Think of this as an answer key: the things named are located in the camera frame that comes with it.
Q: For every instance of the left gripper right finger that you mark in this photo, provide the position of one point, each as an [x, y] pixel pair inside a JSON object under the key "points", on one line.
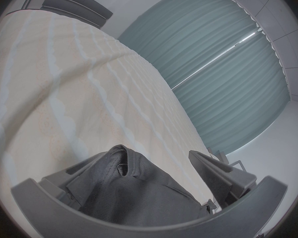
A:
{"points": [[218, 180]]}

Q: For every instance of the black T-shirt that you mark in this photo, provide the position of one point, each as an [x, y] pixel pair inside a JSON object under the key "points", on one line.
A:
{"points": [[139, 194]]}

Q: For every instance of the bed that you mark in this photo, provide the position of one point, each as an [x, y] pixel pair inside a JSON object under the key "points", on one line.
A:
{"points": [[77, 95]]}

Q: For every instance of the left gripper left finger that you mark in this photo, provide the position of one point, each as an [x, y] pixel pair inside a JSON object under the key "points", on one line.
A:
{"points": [[62, 185]]}

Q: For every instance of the grey bedside table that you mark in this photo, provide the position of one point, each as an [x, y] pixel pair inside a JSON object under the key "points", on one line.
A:
{"points": [[217, 155]]}

